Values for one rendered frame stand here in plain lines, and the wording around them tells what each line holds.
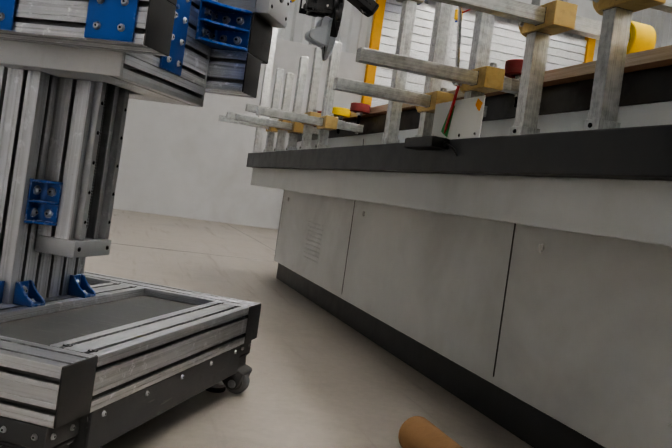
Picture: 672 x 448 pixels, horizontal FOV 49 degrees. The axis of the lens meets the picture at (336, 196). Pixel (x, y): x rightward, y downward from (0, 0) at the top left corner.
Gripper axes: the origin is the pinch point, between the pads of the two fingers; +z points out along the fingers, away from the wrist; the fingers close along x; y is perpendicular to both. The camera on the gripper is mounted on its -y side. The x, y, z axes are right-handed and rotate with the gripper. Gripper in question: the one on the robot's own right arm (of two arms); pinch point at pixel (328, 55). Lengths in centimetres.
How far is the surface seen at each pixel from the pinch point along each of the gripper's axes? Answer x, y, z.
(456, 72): 1.0, -30.8, -2.0
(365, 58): 1.0, -8.3, -0.8
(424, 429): 20, -26, 75
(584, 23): 26, -46, -12
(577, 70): 12, -55, -6
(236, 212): -763, -123, 65
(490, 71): 4.5, -37.6, -3.1
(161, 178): -765, -26, 36
